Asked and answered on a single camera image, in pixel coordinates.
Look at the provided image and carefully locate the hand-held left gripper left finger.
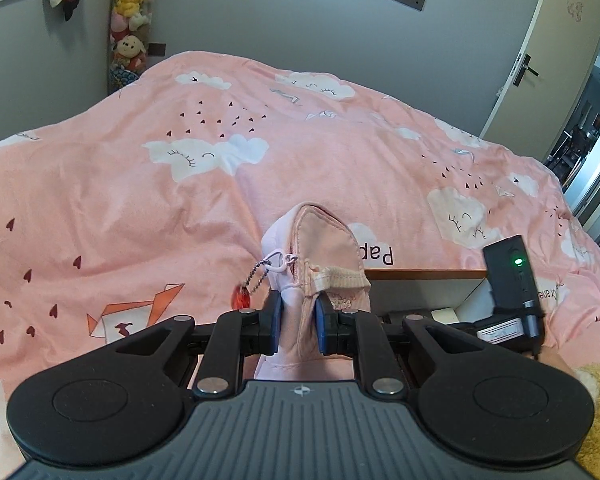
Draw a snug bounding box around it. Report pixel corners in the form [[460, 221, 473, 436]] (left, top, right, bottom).
[[115, 292, 286, 401]]

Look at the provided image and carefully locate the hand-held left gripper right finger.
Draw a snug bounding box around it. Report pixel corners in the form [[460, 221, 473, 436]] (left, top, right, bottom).
[[315, 295, 482, 401]]

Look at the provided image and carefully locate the red pendant ball chain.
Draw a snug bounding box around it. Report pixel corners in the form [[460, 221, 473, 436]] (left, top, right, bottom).
[[229, 252, 301, 309]]

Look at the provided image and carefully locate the pink fabric pouch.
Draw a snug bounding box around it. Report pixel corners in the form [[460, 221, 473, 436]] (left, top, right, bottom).
[[252, 202, 373, 382]]

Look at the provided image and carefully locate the orange cardboard box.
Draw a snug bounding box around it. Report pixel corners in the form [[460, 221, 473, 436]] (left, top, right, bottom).
[[365, 267, 496, 346]]

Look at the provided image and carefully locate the person's right forearm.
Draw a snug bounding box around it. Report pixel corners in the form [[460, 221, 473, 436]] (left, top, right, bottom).
[[539, 347, 577, 380]]

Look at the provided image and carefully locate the pink cloud printed blanket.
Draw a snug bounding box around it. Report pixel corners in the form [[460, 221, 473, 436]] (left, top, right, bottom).
[[0, 50, 600, 413]]

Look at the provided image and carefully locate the cream room door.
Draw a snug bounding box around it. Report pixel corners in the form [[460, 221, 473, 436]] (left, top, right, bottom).
[[480, 0, 600, 142]]

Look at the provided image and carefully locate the pink plush toy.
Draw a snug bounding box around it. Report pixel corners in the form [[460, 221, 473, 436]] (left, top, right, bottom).
[[110, 11, 152, 44]]

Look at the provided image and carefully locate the silver sliding door frame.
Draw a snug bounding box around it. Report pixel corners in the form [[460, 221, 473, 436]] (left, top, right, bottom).
[[545, 55, 600, 253]]

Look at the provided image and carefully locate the black door handle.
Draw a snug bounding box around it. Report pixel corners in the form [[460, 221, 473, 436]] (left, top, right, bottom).
[[512, 52, 539, 86]]

